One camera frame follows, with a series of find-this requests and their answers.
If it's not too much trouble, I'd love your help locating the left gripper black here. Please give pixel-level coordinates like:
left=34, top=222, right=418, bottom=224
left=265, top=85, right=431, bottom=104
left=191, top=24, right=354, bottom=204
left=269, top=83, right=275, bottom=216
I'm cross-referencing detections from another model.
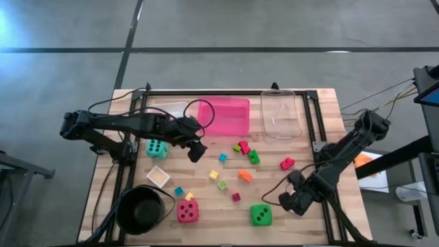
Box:
left=163, top=116, right=209, bottom=163

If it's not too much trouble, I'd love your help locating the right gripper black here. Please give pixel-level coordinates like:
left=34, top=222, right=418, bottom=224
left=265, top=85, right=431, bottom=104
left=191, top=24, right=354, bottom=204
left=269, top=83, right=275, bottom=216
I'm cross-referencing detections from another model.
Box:
left=278, top=169, right=318, bottom=217

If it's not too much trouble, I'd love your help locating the teal foam die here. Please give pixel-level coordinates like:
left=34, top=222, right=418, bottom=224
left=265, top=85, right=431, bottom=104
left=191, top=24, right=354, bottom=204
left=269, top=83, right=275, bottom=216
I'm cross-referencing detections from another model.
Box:
left=145, top=138, right=169, bottom=160

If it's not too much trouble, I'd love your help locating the pink-red toy block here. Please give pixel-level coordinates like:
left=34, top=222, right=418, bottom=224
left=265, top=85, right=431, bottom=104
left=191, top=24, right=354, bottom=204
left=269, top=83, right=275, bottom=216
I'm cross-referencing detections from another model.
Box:
left=279, top=156, right=296, bottom=172

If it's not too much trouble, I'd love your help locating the green foam die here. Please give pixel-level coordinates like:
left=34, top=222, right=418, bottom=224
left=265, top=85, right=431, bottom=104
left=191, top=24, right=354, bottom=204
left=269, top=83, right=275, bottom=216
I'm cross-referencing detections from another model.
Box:
left=250, top=204, right=274, bottom=227

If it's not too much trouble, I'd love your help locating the white square tile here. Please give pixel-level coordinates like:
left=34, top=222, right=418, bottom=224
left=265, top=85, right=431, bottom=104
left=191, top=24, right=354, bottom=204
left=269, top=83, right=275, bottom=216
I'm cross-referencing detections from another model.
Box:
left=145, top=165, right=171, bottom=189

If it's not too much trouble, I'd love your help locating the large orange sloped block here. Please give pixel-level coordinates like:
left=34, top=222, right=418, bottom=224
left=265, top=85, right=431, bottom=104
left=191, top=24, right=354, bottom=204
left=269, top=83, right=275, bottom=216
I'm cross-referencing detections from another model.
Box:
left=237, top=169, right=254, bottom=183

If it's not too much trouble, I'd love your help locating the red foam die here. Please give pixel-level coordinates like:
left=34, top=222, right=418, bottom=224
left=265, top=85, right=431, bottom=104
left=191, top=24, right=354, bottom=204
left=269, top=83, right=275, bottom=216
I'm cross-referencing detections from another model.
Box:
left=176, top=200, right=200, bottom=224

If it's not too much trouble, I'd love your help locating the pink plastic bin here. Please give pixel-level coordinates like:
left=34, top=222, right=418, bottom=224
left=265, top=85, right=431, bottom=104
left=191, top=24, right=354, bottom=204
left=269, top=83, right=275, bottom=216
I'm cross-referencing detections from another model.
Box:
left=198, top=96, right=251, bottom=137

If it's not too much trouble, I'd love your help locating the white plastic bin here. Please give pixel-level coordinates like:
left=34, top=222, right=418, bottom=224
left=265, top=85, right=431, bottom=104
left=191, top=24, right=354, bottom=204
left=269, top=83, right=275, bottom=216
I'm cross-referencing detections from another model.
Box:
left=146, top=101, right=190, bottom=119

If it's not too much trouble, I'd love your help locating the black pumpkin bucket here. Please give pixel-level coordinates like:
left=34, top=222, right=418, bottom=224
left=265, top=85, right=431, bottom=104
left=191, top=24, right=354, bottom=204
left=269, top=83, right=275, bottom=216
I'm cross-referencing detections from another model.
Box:
left=115, top=184, right=176, bottom=237

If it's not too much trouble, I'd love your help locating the orange object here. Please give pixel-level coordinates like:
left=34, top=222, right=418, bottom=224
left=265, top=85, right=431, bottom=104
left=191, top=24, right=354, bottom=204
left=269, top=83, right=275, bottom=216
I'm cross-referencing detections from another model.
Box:
left=354, top=153, right=375, bottom=169

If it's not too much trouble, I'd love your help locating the white paper sheet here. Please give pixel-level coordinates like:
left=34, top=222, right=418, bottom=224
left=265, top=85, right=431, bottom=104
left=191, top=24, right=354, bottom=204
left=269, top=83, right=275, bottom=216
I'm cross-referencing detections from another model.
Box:
left=352, top=149, right=390, bottom=193

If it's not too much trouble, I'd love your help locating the clear plastic bin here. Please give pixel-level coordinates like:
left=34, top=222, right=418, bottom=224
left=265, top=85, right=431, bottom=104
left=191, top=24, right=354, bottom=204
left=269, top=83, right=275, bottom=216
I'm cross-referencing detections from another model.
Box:
left=260, top=89, right=303, bottom=141

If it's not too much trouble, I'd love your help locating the black diagonal beam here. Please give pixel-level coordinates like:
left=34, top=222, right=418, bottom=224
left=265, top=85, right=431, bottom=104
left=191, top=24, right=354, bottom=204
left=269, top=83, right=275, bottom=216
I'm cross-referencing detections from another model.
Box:
left=355, top=134, right=434, bottom=180

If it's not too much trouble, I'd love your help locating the dark grey cabinet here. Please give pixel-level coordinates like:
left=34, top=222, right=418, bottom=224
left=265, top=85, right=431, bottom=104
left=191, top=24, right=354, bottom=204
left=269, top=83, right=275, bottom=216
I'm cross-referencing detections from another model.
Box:
left=412, top=64, right=439, bottom=238

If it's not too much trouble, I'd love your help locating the blue screen laptop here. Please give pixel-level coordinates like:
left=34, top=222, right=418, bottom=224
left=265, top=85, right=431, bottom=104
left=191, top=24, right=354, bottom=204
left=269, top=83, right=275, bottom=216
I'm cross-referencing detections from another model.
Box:
left=413, top=80, right=439, bottom=107

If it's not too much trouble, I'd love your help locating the grey metal cart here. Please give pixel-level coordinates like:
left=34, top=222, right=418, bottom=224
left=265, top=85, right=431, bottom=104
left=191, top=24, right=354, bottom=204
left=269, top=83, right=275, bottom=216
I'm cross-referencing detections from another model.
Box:
left=0, top=150, right=56, bottom=243

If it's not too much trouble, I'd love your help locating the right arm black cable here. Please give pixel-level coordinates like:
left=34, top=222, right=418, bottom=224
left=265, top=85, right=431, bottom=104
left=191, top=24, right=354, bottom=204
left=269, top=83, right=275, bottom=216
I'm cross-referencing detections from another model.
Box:
left=261, top=161, right=330, bottom=207

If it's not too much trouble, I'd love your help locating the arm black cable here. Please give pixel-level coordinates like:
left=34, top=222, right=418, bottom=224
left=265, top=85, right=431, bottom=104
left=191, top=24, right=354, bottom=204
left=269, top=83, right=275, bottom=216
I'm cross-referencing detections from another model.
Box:
left=261, top=161, right=330, bottom=207
left=87, top=89, right=216, bottom=139

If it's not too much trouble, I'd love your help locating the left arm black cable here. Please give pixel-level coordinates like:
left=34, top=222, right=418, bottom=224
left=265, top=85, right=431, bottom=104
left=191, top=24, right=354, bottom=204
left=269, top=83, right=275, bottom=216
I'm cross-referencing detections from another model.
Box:
left=87, top=89, right=216, bottom=139

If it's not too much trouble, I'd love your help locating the black aluminium table frame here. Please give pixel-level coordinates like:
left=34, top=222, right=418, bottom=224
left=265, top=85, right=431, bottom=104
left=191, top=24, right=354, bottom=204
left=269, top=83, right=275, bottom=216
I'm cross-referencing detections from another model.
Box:
left=82, top=88, right=373, bottom=246

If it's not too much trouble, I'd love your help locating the yellow grey wire bundle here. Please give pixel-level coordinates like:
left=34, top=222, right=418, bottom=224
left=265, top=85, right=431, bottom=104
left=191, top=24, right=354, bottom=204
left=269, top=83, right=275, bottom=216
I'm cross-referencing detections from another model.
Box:
left=339, top=78, right=418, bottom=121

